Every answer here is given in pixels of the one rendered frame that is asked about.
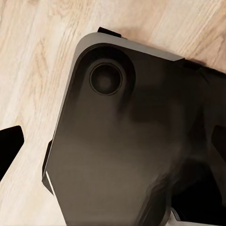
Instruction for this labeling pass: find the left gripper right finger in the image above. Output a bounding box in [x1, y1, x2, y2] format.
[211, 125, 226, 163]

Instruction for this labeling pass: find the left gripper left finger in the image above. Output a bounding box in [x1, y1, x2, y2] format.
[0, 125, 24, 181]

